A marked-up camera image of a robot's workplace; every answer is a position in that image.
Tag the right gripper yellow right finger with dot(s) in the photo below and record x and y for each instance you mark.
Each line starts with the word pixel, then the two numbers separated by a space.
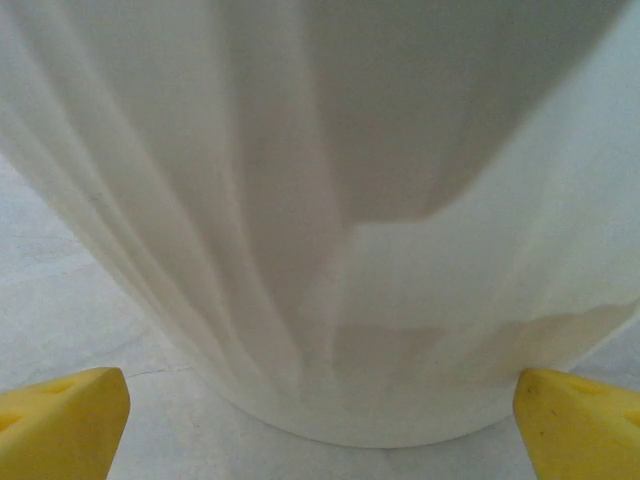
pixel 585 430

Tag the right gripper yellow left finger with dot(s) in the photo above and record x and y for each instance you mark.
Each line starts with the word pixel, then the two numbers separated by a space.
pixel 55 430

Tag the white ribbed plastic bin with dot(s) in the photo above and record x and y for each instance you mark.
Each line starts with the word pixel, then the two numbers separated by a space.
pixel 320 200

